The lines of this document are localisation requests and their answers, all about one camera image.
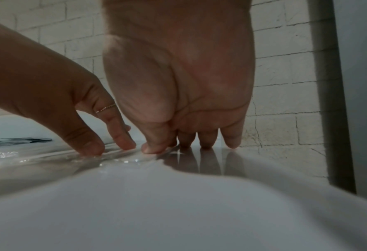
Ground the white table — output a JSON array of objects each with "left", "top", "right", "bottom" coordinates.
[{"left": 0, "top": 116, "right": 367, "bottom": 251}]

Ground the person's right hand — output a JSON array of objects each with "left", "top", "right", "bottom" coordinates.
[{"left": 101, "top": 0, "right": 256, "bottom": 155}]

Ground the row of toothbrushes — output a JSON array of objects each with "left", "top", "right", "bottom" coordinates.
[{"left": 0, "top": 137, "right": 53, "bottom": 148}]

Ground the person's left hand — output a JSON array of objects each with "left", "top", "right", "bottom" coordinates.
[{"left": 0, "top": 16, "right": 138, "bottom": 158}]

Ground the dark metal post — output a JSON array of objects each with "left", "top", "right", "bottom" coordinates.
[{"left": 307, "top": 0, "right": 357, "bottom": 194}]

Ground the thin gold ring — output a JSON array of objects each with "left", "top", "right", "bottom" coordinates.
[{"left": 94, "top": 103, "right": 117, "bottom": 114}]

